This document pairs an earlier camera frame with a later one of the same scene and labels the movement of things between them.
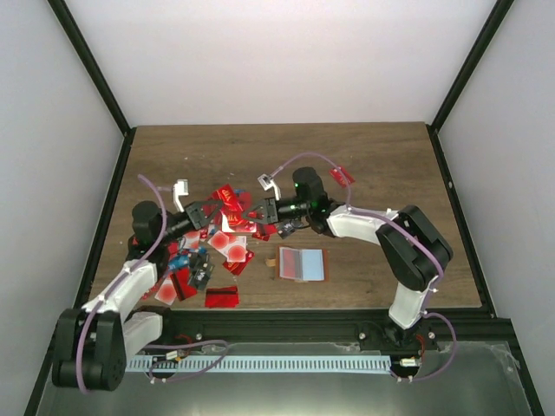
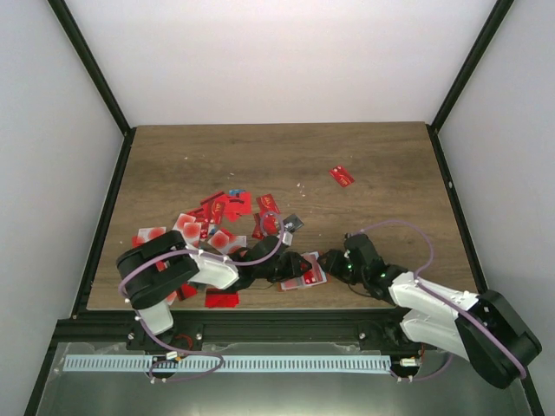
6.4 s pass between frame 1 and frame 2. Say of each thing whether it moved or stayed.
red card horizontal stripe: stayed
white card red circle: moved
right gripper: moved
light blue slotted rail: stayed
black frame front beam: stayed
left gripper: moved
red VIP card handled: moved
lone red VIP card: stayed
